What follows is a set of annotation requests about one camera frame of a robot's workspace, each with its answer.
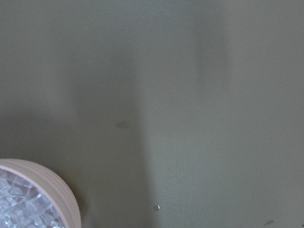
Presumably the pink bowl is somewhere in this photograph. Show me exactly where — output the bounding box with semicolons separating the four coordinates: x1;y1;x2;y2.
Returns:
0;159;81;228

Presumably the clear ice cubes pile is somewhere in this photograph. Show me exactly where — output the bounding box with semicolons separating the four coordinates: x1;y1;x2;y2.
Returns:
0;169;65;228

